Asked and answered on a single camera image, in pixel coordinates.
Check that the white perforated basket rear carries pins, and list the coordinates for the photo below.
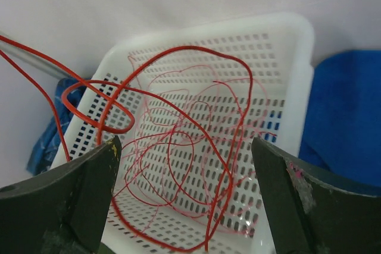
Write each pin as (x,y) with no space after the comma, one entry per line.
(186,177)

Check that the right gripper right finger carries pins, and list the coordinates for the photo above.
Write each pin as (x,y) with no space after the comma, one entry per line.
(311,210)

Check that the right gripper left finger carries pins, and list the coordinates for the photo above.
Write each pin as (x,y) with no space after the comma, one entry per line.
(63,210)

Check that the bright blue cloth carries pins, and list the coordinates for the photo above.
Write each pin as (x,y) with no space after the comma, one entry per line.
(342,124)

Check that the blue plaid cloth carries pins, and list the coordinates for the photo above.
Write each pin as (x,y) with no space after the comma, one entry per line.
(46,146)

